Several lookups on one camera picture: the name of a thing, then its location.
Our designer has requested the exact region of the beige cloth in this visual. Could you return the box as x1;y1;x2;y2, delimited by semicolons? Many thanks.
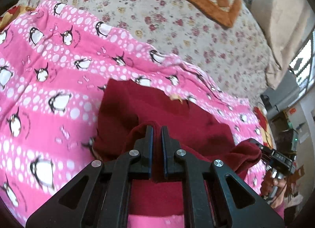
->
251;0;315;89

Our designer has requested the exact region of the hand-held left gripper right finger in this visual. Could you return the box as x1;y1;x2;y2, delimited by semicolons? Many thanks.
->
161;125;286;228

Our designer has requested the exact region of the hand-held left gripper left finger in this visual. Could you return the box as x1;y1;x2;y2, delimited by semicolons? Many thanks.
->
25;125;154;228

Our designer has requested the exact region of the floral bed sheet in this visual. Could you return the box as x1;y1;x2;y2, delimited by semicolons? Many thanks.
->
18;0;282;100

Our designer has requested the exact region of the pink penguin print blanket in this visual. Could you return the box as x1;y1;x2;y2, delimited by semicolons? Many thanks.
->
0;0;271;228

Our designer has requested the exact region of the dark red fleece garment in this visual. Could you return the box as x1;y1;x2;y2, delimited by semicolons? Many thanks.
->
92;78;262;217

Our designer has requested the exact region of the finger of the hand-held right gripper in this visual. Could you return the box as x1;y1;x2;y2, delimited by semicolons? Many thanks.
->
247;138;271;156

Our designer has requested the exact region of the window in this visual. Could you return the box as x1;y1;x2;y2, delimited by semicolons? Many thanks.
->
288;31;315;92

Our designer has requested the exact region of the person's right hand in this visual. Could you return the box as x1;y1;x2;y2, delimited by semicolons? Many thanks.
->
261;177;288;209

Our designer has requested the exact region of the dark box with green light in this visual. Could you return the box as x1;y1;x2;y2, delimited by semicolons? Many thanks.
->
278;128;300;150

